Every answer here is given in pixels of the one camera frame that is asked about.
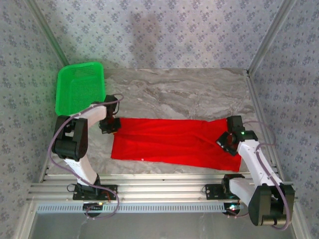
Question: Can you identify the aluminium mounting rail beam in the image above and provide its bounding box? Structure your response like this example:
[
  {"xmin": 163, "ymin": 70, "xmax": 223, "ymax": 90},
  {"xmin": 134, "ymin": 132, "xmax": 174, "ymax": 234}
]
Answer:
[{"xmin": 26, "ymin": 173, "xmax": 299, "ymax": 203}]

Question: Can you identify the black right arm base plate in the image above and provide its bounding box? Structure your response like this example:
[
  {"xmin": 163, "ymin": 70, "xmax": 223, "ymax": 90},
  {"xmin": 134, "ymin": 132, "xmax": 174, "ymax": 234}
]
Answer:
[{"xmin": 204, "ymin": 184, "xmax": 234, "ymax": 201}]

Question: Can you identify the right controller circuit board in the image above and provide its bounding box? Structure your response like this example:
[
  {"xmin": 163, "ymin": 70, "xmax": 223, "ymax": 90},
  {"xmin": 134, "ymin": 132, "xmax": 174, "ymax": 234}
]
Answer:
[{"xmin": 225, "ymin": 203, "xmax": 244, "ymax": 216}]

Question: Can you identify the green plastic mesh basket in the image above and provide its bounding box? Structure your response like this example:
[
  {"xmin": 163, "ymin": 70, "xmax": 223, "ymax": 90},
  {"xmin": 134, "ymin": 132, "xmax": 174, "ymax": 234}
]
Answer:
[{"xmin": 54, "ymin": 61, "xmax": 107, "ymax": 117}]

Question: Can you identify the grey slotted cable duct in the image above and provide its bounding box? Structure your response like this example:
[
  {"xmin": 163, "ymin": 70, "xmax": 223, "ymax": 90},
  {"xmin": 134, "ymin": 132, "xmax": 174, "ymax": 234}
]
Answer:
[{"xmin": 36, "ymin": 202, "xmax": 246, "ymax": 214}]

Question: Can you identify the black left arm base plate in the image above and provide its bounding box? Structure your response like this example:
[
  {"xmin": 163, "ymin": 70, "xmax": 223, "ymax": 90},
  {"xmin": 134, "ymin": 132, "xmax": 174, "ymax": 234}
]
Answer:
[{"xmin": 72, "ymin": 184, "xmax": 119, "ymax": 201}]

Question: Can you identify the left controller circuit board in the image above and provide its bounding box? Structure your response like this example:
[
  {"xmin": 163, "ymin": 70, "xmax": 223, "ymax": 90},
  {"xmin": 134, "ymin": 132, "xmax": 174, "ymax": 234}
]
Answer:
[{"xmin": 82, "ymin": 202, "xmax": 105, "ymax": 210}]

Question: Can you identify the aluminium frame post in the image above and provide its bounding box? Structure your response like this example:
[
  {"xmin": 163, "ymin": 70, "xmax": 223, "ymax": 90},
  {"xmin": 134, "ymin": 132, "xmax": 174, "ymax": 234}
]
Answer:
[
  {"xmin": 246, "ymin": 0, "xmax": 298, "ymax": 76},
  {"xmin": 24, "ymin": 0, "xmax": 71, "ymax": 67}
]

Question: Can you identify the red t-shirt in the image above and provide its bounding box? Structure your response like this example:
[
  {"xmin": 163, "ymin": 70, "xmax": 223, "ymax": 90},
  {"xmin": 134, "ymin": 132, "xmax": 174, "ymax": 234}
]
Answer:
[{"xmin": 110, "ymin": 117, "xmax": 242, "ymax": 173}]

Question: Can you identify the aluminium table side rail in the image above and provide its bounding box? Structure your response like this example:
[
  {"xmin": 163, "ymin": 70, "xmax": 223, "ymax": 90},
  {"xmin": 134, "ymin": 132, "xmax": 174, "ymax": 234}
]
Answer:
[{"xmin": 245, "ymin": 71, "xmax": 285, "ymax": 180}]

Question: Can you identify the controller circuit board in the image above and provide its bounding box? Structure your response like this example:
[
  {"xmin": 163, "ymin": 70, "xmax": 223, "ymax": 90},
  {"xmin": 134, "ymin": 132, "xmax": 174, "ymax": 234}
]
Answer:
[
  {"xmin": 82, "ymin": 202, "xmax": 105, "ymax": 210},
  {"xmin": 225, "ymin": 203, "xmax": 244, "ymax": 216}
]

